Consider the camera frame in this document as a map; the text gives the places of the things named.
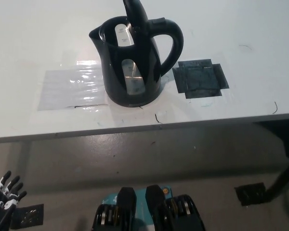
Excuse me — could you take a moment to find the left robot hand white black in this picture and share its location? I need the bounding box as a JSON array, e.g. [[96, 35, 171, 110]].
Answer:
[[0, 171, 27, 231]]

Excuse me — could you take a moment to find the black electric kettle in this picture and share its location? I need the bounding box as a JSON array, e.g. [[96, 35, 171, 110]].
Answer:
[[88, 0, 185, 108]]

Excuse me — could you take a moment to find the black floor tape patch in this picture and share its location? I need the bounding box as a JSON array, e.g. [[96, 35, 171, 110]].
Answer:
[[10, 204, 44, 230], [234, 182, 267, 206]]

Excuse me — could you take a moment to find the clear plastic sheet taped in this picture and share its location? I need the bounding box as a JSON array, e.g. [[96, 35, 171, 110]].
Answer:
[[36, 60, 110, 112]]

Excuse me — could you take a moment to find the black tape patch square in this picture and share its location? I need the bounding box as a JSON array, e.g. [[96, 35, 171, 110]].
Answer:
[[172, 58, 230, 99]]

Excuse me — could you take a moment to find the black table leg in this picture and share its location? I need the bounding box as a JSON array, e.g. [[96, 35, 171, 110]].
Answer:
[[264, 154, 289, 203]]

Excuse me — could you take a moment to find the black under-table bracket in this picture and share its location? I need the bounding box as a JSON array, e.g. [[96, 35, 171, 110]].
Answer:
[[252, 117, 289, 158]]

